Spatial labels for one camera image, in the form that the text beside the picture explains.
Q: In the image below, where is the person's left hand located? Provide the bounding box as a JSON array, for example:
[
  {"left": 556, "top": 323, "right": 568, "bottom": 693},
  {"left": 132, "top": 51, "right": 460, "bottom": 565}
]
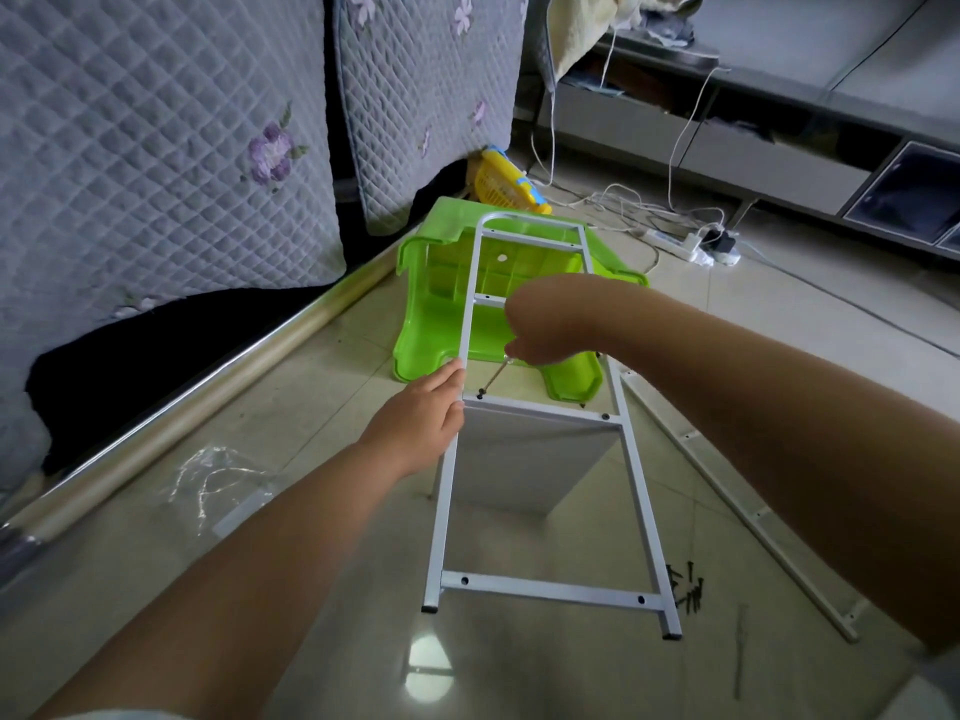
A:
[{"left": 357, "top": 359, "right": 468, "bottom": 481}]

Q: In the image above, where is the person's right hand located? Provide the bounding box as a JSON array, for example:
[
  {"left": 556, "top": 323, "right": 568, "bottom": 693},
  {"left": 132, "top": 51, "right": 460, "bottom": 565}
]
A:
[{"left": 502, "top": 274, "right": 639, "bottom": 367}]

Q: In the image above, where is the white wooden board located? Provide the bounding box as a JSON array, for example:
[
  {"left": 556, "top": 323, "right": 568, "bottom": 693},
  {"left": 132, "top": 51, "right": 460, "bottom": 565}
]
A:
[{"left": 447, "top": 397, "right": 624, "bottom": 519}]

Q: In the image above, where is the clear plastic screw bag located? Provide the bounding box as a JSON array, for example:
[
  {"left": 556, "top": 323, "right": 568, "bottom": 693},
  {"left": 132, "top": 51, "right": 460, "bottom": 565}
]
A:
[{"left": 165, "top": 442, "right": 282, "bottom": 538}]

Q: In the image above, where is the white metal frame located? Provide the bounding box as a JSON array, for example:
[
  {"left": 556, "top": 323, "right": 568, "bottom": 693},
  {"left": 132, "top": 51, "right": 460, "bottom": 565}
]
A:
[
  {"left": 622, "top": 367, "right": 872, "bottom": 642},
  {"left": 420, "top": 214, "right": 684, "bottom": 642}
]

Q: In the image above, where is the person's right forearm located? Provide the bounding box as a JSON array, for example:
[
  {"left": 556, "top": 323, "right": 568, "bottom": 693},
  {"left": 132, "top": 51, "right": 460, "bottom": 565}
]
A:
[{"left": 600, "top": 284, "right": 960, "bottom": 654}]

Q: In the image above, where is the person's left forearm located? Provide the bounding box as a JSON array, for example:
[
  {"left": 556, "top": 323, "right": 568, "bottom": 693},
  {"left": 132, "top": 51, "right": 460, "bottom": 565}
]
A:
[{"left": 37, "top": 442, "right": 414, "bottom": 720}]

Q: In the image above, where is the person's white shirt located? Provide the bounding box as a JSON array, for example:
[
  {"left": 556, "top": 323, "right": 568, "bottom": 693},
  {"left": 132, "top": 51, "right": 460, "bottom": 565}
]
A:
[{"left": 45, "top": 652, "right": 960, "bottom": 720}]

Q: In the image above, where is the green plastic stool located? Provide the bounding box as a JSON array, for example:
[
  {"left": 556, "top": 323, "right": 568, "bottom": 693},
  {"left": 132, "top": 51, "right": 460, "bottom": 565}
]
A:
[{"left": 393, "top": 197, "right": 650, "bottom": 406}]

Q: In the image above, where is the long white power strip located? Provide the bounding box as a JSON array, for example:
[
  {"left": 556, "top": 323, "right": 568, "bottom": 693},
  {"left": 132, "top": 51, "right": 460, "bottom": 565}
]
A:
[{"left": 642, "top": 221, "right": 716, "bottom": 267}]

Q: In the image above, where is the yellow plastic basket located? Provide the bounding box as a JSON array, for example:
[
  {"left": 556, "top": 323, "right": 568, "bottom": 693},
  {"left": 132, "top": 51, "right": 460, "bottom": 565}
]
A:
[{"left": 468, "top": 145, "right": 554, "bottom": 216}]

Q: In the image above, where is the white power strip with plugs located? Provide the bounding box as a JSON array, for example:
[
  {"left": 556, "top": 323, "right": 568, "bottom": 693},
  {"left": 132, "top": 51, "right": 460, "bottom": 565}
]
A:
[{"left": 699, "top": 224, "right": 744, "bottom": 268}]

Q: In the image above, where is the pile of black screws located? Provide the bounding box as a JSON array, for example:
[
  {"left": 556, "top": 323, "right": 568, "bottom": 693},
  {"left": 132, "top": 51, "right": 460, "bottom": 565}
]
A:
[{"left": 666, "top": 554, "right": 711, "bottom": 618}]

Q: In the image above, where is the pile of pale cloth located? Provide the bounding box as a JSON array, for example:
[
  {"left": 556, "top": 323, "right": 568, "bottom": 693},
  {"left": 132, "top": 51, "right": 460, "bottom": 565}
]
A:
[{"left": 543, "top": 0, "right": 707, "bottom": 84}]

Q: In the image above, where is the grey marble TV cabinet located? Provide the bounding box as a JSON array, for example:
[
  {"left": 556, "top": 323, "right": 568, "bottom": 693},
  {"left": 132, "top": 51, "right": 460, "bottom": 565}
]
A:
[{"left": 532, "top": 0, "right": 960, "bottom": 264}]

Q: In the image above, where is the grey textured furniture cover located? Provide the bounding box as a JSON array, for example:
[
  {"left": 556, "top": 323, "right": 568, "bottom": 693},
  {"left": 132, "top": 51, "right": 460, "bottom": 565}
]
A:
[{"left": 0, "top": 0, "right": 534, "bottom": 489}]

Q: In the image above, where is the tangle of white cables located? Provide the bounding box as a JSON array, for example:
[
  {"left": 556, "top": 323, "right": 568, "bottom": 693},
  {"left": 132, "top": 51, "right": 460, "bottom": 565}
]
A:
[{"left": 528, "top": 22, "right": 744, "bottom": 276}]

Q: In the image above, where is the chrome metal base rail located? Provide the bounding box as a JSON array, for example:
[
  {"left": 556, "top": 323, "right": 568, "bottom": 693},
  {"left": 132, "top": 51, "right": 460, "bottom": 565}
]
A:
[{"left": 0, "top": 239, "right": 404, "bottom": 549}]

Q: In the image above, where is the long dark cable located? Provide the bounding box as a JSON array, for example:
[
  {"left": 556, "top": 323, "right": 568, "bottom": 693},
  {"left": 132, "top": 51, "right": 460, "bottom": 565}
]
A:
[{"left": 739, "top": 247, "right": 960, "bottom": 358}]

